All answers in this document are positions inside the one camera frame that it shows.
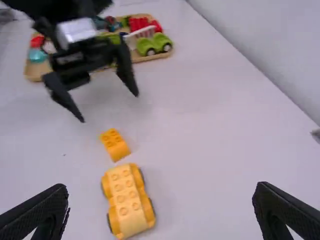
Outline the white striped toy brick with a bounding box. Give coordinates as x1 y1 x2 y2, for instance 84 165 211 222
123 25 158 50

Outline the yellow toy car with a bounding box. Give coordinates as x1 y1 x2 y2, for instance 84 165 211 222
100 162 157 240

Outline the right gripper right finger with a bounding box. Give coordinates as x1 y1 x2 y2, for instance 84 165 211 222
251 181 320 240

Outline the teal toy brick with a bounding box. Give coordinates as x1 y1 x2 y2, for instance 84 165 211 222
27 48 49 64

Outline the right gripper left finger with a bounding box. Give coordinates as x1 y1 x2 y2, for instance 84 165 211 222
0 183 71 240

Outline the red toy car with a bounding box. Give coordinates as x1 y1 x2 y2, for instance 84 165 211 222
128 16 153 32

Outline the long white toy brick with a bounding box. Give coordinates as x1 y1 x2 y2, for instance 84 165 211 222
41 39 58 55

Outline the yellow toy brick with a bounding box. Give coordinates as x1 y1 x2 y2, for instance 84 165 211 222
99 127 132 163

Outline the tan tray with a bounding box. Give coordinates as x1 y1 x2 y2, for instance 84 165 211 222
23 12 175 83

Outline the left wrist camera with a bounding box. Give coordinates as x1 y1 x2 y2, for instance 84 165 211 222
55 17 98 50

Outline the green toy car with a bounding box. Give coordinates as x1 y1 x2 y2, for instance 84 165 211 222
96 33 124 47
136 31 174 58

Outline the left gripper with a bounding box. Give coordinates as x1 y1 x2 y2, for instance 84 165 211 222
42 37 140 124

